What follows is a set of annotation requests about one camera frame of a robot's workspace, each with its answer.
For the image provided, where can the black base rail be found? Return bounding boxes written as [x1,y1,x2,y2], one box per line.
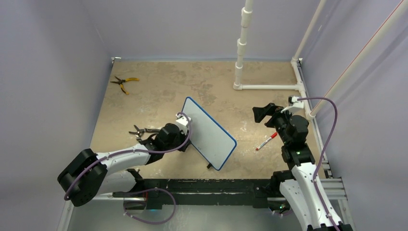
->
[113,172,290,213]

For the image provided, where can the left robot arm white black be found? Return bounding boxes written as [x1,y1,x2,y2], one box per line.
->
[57,123,191,206]

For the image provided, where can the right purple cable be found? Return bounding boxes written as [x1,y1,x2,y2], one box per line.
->
[271,97,342,231]

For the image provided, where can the black handled cutters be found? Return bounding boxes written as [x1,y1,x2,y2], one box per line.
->
[129,125,160,138]

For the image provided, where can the blue framed whiteboard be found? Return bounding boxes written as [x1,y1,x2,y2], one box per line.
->
[181,97,237,171]

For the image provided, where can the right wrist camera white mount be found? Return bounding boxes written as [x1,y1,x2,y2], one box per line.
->
[281,95,304,114]

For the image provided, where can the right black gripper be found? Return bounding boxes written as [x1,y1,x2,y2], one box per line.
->
[253,103,297,145]

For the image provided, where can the white PVC pipe frame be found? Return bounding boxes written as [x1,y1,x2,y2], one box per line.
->
[232,0,408,121]

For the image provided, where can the aluminium frame rail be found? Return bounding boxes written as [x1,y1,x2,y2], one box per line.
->
[291,58,355,229]

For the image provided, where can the red capped whiteboard marker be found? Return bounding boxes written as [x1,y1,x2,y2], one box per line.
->
[255,132,278,151]

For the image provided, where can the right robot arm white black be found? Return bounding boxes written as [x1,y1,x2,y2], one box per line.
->
[252,103,353,231]

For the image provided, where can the yellow handled pliers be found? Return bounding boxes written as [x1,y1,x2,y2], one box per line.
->
[110,76,140,95]

